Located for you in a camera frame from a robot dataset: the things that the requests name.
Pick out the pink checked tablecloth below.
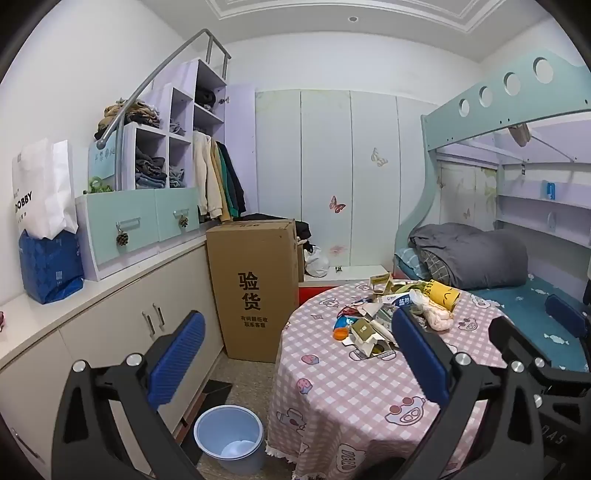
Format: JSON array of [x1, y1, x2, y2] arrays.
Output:
[[267, 279, 513, 480]]

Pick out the green plant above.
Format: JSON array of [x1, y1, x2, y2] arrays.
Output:
[[83, 176, 113, 195]]

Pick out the large cardboard box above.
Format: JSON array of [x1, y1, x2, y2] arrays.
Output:
[[205, 220, 300, 363]]

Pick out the blue printed bed sheet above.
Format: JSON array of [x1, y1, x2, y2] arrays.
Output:
[[466, 272, 591, 372]]

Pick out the plaid pillow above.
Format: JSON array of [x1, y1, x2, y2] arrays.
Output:
[[394, 247, 445, 283]]

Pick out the blue plastic bin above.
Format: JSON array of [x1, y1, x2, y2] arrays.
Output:
[[193, 405, 266, 476]]

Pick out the grey metal handrail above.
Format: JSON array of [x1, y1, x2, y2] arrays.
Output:
[[96, 28, 232, 191]]

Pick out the grey quilt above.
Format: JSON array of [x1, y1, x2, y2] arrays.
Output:
[[409, 224, 528, 291]]

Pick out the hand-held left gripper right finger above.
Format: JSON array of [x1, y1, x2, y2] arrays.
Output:
[[392, 305, 546, 480]]

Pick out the black clothes heap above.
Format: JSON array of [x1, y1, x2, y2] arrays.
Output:
[[240, 213, 315, 241]]

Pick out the dark hanging jacket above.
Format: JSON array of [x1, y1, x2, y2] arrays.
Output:
[[222, 141, 247, 215]]

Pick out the green hanging garment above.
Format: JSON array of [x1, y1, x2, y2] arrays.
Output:
[[217, 143, 239, 217]]

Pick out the white open carton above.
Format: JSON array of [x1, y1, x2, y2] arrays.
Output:
[[353, 337, 398, 361]]

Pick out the red and white storage box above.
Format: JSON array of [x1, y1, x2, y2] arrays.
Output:
[[299, 265, 393, 305]]

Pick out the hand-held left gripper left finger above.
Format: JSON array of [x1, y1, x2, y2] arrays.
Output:
[[51, 311, 218, 480]]

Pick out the stepped shelf unit with drawers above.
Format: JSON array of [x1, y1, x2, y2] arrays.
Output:
[[75, 58, 257, 282]]

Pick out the teal bunk bed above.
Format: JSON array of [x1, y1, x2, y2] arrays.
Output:
[[393, 44, 591, 374]]

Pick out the white plastic bag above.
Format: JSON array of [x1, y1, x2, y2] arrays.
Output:
[[305, 246, 330, 278]]

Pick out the pile of brown clothes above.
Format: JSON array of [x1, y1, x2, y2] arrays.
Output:
[[95, 98, 161, 139]]

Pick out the folded dark clothes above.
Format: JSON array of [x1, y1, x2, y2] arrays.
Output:
[[135, 154, 168, 189]]

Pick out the yellow and white carton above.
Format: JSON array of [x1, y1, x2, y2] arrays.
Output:
[[424, 279, 461, 311]]

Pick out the white low cabinet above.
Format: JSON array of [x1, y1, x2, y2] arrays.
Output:
[[0, 231, 227, 480]]

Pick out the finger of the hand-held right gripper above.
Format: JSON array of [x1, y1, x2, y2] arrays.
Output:
[[488, 316, 553, 368], [544, 293, 591, 372]]

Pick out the blue plastic package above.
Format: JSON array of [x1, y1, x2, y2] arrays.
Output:
[[18, 229, 85, 305]]

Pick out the olive small box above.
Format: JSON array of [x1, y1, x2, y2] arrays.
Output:
[[351, 318, 384, 344]]

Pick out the black floor board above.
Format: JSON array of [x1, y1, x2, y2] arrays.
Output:
[[174, 381, 233, 464]]

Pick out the pink plastic bag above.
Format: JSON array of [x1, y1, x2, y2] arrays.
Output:
[[422, 302, 455, 333]]

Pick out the cream hanging jacket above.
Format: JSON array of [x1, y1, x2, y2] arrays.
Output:
[[192, 131, 232, 222]]

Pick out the white wardrobe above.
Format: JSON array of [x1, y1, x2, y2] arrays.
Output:
[[255, 90, 437, 278]]

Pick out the white paper shopping bag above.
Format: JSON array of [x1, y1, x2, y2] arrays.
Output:
[[11, 137, 79, 241]]

